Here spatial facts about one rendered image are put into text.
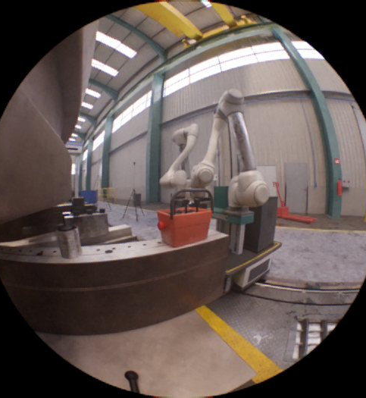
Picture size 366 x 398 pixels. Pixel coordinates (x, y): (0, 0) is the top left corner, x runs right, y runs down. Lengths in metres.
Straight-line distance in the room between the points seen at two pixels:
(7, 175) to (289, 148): 7.10
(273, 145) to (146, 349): 7.07
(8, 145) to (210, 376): 0.80
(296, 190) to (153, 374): 6.67
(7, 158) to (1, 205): 0.09
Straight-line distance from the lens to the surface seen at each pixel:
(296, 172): 6.72
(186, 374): 0.60
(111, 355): 0.67
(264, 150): 6.94
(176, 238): 0.50
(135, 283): 0.51
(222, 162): 1.40
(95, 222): 1.42
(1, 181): 0.34
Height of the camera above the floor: 0.90
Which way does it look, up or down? 4 degrees down
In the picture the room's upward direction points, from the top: straight up
